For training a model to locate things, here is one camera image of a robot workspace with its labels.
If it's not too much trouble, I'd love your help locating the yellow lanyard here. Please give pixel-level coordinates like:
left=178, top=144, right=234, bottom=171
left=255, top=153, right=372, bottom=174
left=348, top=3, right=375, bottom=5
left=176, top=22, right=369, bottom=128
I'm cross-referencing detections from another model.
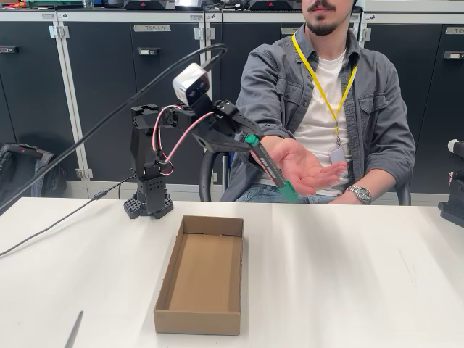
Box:
left=291, top=34, right=359, bottom=148

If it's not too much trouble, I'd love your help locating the man in grey overshirt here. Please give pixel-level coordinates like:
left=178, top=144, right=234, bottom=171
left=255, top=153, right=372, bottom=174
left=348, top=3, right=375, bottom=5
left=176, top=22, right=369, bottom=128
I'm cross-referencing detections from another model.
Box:
left=219, top=0, right=417, bottom=204

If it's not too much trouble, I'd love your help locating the black backpack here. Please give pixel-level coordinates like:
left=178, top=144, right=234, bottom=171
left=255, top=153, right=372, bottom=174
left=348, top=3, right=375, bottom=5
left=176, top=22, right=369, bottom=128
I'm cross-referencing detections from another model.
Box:
left=0, top=143, right=68, bottom=210

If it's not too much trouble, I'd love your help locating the silver wristwatch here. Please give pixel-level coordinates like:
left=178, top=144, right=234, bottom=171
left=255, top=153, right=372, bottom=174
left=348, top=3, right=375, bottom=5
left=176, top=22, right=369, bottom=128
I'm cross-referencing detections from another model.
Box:
left=345, top=184, right=373, bottom=205

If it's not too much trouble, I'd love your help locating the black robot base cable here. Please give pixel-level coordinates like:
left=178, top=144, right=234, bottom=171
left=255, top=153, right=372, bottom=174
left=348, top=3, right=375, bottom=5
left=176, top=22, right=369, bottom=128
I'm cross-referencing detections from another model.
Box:
left=0, top=175, right=138, bottom=257

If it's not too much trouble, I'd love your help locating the grey badge holder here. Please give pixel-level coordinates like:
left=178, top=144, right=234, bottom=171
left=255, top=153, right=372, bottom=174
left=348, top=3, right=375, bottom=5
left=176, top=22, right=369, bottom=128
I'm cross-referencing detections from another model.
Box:
left=328, top=146, right=349, bottom=168

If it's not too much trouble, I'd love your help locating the thin grey rod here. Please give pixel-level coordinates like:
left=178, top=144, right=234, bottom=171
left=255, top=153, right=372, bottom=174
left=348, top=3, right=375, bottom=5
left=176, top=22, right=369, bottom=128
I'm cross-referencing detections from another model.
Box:
left=64, top=310, right=84, bottom=348

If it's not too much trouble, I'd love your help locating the person's right hand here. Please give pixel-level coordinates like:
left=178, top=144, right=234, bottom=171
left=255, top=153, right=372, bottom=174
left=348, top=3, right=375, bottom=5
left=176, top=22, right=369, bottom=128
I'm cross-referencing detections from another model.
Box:
left=270, top=138, right=349, bottom=197

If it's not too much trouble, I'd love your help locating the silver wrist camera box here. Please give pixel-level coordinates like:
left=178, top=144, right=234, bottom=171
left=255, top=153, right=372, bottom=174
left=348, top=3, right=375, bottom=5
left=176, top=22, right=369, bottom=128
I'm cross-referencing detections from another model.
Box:
left=171, top=62, right=212, bottom=106

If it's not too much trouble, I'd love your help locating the green crate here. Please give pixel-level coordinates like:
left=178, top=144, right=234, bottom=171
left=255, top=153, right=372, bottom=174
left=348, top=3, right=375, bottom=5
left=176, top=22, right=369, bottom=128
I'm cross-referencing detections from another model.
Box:
left=27, top=0, right=85, bottom=9

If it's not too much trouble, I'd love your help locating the black camera cable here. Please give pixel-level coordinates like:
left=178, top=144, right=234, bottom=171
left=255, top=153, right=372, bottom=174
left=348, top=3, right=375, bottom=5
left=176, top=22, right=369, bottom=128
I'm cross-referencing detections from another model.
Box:
left=0, top=43, right=228, bottom=215

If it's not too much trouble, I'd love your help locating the black office chair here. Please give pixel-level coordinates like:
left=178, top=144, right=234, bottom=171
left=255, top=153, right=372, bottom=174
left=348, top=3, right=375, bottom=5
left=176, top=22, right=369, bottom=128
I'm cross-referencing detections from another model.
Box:
left=198, top=146, right=413, bottom=207

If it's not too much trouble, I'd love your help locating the person's left forearm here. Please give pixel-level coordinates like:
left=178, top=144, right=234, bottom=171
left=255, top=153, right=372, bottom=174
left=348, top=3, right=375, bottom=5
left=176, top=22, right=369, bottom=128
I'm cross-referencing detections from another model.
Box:
left=344, top=167, right=398, bottom=204

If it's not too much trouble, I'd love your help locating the black robot device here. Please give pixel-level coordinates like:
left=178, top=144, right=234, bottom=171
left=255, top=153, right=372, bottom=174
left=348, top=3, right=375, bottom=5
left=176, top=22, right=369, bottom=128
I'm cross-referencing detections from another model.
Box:
left=437, top=138, right=464, bottom=229

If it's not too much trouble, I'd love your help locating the open brown cardboard box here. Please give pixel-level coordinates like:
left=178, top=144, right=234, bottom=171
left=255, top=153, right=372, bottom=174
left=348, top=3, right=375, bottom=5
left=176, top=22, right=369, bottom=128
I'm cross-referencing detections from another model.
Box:
left=153, top=214, right=244, bottom=336

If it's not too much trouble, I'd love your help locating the black device with red logo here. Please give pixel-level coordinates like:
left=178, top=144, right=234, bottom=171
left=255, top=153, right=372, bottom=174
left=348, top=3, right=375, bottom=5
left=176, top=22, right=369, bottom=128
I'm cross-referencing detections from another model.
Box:
left=123, top=0, right=178, bottom=11
left=249, top=0, right=305, bottom=11

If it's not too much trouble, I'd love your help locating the green and black marker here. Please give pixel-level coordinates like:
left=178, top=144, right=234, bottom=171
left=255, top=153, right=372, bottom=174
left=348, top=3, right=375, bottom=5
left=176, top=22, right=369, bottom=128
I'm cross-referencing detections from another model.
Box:
left=243, top=133, right=299, bottom=203

